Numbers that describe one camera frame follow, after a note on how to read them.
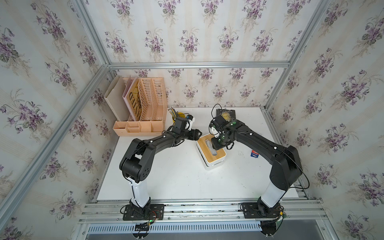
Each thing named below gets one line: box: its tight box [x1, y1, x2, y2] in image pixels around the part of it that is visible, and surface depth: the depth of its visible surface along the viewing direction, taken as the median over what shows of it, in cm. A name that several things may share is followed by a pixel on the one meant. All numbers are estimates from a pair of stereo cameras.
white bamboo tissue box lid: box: [196, 133, 227, 164], surface depth 84 cm
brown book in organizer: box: [128, 84, 143, 121], surface depth 100 cm
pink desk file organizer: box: [103, 75, 168, 137], surface depth 102 cm
